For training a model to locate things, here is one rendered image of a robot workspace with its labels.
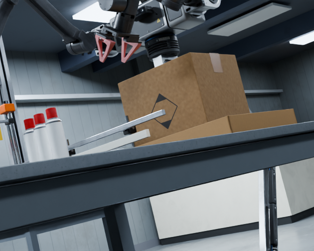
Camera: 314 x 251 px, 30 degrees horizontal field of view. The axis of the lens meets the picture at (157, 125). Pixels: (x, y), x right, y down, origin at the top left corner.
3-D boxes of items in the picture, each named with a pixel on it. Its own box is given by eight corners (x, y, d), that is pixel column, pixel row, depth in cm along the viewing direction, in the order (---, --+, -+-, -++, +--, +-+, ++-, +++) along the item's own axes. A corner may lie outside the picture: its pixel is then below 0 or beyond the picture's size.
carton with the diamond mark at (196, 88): (136, 166, 182) (116, 83, 185) (183, 158, 200) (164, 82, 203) (213, 143, 162) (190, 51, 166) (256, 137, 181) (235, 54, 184)
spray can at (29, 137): (30, 183, 187) (17, 121, 190) (44, 181, 191) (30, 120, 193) (39, 180, 184) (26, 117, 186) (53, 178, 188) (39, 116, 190)
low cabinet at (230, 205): (227, 222, 1045) (215, 174, 1055) (352, 199, 898) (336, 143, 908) (160, 245, 897) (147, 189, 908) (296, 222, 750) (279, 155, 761)
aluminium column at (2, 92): (20, 205, 219) (-15, 36, 227) (30, 203, 222) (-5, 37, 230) (27, 203, 216) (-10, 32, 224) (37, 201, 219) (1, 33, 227)
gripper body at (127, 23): (100, 32, 171) (106, 7, 169) (123, 33, 179) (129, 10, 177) (115, 39, 168) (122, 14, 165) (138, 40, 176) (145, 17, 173)
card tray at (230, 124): (134, 164, 139) (130, 148, 139) (203, 152, 157) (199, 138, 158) (232, 134, 118) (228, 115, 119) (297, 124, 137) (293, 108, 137)
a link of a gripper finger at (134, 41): (104, 58, 178) (112, 28, 175) (120, 58, 183) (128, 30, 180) (120, 65, 174) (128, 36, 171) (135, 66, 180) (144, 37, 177)
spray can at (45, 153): (40, 180, 183) (27, 116, 185) (54, 177, 187) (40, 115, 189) (50, 176, 179) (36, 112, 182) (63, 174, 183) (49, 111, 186)
